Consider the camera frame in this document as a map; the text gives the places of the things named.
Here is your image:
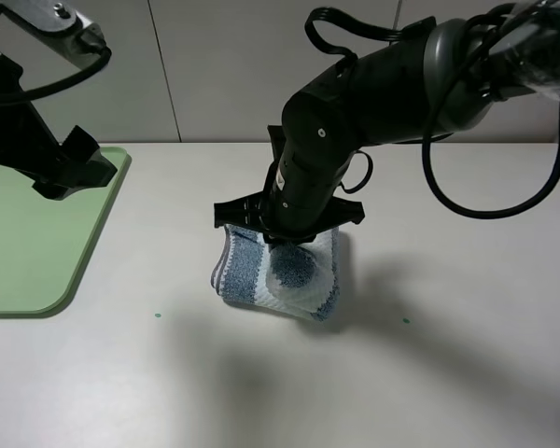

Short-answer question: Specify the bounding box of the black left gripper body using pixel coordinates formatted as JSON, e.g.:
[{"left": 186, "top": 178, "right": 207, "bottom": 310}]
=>
[{"left": 0, "top": 0, "right": 119, "bottom": 201}]

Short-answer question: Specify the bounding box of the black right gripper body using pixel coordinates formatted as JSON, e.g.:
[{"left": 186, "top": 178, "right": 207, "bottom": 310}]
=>
[{"left": 214, "top": 125, "right": 365, "bottom": 244}]

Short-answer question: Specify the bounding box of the blue white striped towel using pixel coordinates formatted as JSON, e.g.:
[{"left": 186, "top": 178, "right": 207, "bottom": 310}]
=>
[{"left": 210, "top": 225, "right": 340, "bottom": 321}]

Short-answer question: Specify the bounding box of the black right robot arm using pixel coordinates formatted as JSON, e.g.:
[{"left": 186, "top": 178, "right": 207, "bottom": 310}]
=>
[{"left": 214, "top": 1, "right": 560, "bottom": 243}]

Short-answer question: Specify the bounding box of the green plastic tray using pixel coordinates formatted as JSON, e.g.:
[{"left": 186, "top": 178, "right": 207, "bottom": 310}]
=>
[{"left": 0, "top": 147, "right": 132, "bottom": 318}]

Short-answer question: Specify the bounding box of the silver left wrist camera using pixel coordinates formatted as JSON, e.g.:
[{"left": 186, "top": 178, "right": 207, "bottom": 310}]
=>
[{"left": 0, "top": 0, "right": 106, "bottom": 69}]

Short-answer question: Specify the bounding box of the black right camera cable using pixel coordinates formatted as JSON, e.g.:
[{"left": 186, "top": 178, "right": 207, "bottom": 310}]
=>
[{"left": 303, "top": 2, "right": 560, "bottom": 220}]

